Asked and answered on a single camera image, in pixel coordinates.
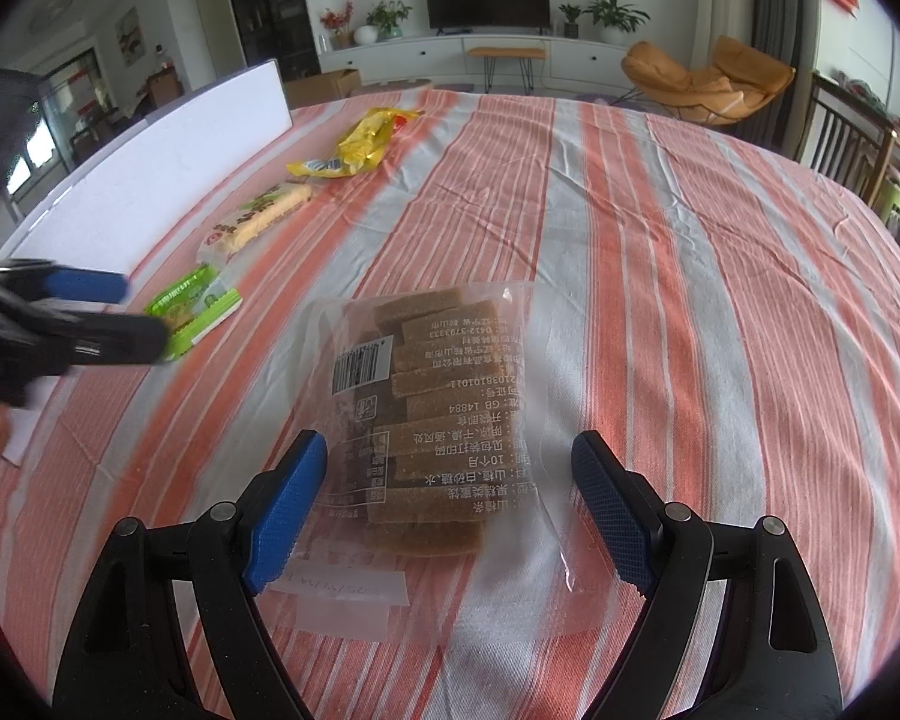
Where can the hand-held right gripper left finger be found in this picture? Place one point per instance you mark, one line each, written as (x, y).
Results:
(289, 517)

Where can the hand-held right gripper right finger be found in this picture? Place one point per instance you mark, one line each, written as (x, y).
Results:
(615, 517)

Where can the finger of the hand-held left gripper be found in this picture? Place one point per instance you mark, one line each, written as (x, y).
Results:
(90, 285)
(120, 341)

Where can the green and white snack packet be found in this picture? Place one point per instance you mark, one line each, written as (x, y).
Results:
(199, 306)

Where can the clear packet of brown strips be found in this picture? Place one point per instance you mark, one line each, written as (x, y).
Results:
(435, 405)

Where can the white foam board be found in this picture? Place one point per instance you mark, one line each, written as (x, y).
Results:
(157, 165)

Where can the cream rice cracker packet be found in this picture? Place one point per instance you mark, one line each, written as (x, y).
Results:
(259, 216)

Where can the orange striped tablecloth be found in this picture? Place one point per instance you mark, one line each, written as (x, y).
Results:
(682, 315)

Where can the small yellow barcode packet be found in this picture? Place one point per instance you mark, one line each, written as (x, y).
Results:
(316, 167)

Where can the black glass cabinet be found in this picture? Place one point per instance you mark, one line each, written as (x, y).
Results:
(262, 7)

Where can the cardboard box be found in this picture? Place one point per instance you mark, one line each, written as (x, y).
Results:
(326, 86)

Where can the yellow crinkled snack packet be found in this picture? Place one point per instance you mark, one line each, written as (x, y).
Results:
(371, 136)

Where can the red flower arrangement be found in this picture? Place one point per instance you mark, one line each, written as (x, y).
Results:
(337, 21)

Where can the white round vase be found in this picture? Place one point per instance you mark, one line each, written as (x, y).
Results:
(366, 35)

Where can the white television cabinet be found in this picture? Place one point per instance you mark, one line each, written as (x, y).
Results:
(420, 58)

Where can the green potted plant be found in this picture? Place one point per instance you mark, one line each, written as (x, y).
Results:
(388, 16)

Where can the orange lounge chair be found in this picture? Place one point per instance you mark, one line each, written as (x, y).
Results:
(690, 82)

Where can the dark wooden chair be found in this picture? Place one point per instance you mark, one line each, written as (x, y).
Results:
(840, 135)

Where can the wooden bench with metal legs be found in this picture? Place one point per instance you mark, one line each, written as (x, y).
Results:
(506, 53)

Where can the black television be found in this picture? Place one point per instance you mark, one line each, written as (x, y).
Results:
(487, 1)

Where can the small potted plant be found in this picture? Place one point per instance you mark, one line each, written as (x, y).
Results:
(571, 19)

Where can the large plant in white pot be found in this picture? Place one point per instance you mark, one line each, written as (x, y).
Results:
(613, 16)

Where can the grey curtain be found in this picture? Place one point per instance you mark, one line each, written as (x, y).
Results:
(784, 15)

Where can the framed wall picture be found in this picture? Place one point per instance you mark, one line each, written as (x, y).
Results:
(129, 36)

